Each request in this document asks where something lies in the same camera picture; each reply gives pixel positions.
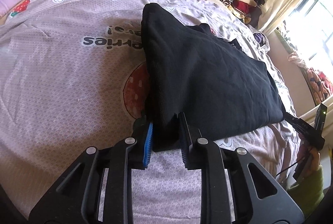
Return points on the lilac strawberry print duvet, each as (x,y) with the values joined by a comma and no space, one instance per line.
(64,67)

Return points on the person's right hand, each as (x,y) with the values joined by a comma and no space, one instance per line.
(308,159)

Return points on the black sweatshirt with orange cuffs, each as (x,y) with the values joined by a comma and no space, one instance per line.
(221,90)

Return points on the green sleeve forearm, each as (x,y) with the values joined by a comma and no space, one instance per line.
(309,192)

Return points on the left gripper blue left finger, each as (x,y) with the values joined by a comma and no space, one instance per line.
(147,146)

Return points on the clothes on window sill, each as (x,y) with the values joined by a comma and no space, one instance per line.
(319,85)

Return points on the black box device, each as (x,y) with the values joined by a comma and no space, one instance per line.
(320,118)

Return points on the window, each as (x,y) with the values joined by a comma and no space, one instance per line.
(309,32)

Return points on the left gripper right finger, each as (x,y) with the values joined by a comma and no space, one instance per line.
(188,136)

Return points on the floral bag with purple cloth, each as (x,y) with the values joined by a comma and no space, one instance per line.
(262,40)

